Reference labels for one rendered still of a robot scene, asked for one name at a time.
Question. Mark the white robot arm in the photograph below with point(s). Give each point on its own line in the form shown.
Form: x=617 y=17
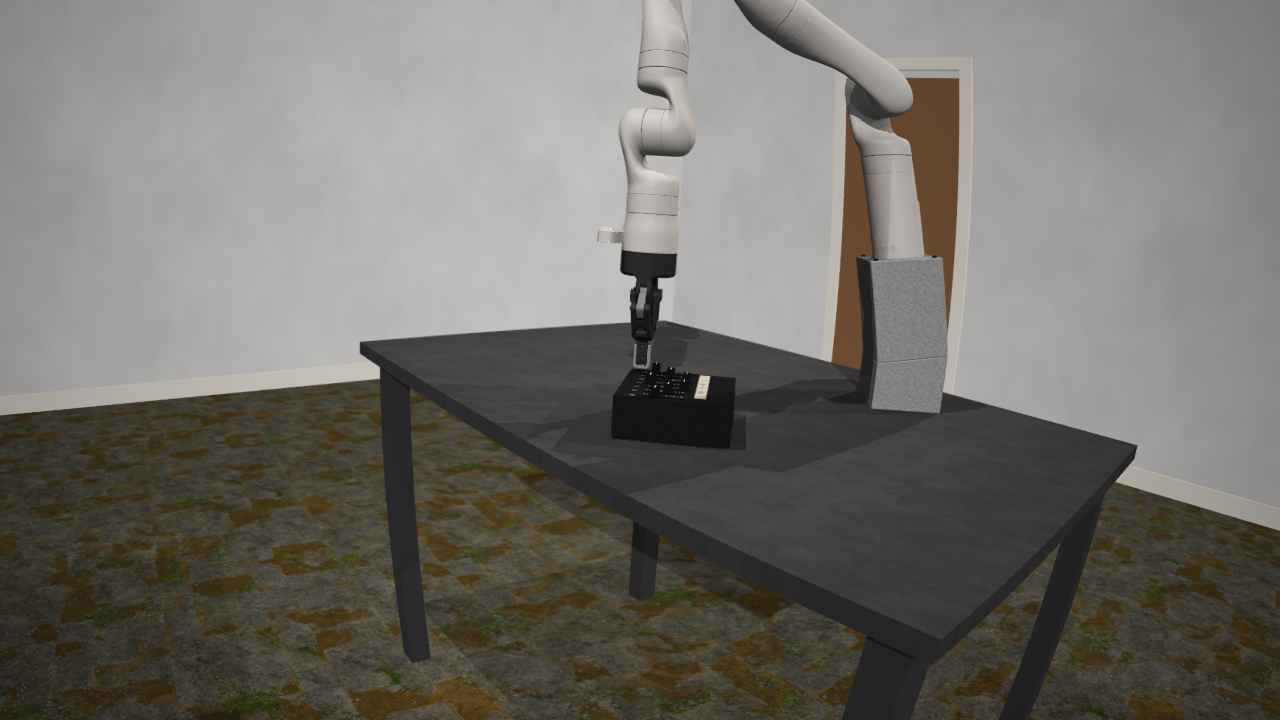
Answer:
x=651 y=222

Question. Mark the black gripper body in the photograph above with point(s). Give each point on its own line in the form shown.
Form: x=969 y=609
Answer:
x=646 y=267

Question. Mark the dark grey lighting desk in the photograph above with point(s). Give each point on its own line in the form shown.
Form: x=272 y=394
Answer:
x=700 y=413

